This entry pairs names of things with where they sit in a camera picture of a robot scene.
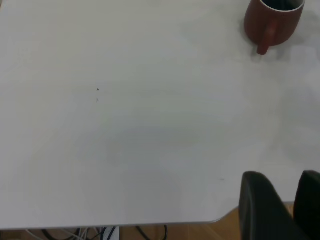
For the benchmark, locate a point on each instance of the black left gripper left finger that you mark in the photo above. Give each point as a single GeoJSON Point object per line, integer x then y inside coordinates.
{"type": "Point", "coordinates": [262, 212]}

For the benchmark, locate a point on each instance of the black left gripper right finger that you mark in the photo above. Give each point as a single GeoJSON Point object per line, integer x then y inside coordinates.
{"type": "Point", "coordinates": [308, 200]}

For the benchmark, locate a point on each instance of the red cup with white interior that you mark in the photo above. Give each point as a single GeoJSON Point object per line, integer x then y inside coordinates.
{"type": "Point", "coordinates": [257, 25]}

